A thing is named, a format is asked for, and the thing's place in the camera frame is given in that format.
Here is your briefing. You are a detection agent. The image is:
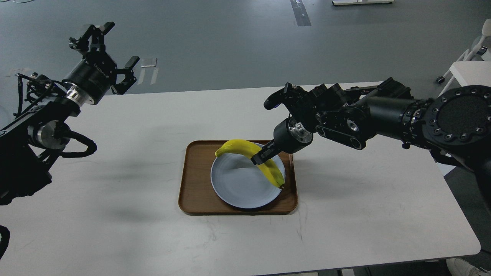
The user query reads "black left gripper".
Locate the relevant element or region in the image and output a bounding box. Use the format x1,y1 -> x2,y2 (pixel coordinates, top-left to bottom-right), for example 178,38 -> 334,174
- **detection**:
62,21 -> 140,105

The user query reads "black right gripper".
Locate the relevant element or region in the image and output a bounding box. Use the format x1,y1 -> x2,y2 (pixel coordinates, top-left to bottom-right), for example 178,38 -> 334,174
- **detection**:
250,117 -> 313,165

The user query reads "yellow banana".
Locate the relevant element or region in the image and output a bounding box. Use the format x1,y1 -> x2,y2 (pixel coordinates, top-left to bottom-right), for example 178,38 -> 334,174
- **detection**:
214,139 -> 285,189

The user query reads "light blue round plate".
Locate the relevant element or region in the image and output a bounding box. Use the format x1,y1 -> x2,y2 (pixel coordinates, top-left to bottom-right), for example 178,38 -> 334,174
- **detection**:
210,153 -> 286,209

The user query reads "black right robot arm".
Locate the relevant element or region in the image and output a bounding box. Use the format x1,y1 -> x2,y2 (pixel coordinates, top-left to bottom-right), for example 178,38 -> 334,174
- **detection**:
250,77 -> 491,209

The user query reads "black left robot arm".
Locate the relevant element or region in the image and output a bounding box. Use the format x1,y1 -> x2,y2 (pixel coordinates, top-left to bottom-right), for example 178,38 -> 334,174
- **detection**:
0,21 -> 140,206

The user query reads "brown wooden tray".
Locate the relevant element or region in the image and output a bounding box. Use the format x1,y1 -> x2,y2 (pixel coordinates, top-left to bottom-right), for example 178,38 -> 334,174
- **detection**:
178,140 -> 298,215

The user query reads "white board on floor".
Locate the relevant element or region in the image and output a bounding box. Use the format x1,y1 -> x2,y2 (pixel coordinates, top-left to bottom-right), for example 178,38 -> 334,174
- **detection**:
332,0 -> 395,6

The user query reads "white side table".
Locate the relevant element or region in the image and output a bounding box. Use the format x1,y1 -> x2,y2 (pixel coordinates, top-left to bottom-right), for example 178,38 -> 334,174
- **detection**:
423,61 -> 490,179

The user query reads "white shoe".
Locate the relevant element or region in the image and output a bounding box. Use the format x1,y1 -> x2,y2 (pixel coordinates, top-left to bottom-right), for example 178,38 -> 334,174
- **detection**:
446,258 -> 491,276

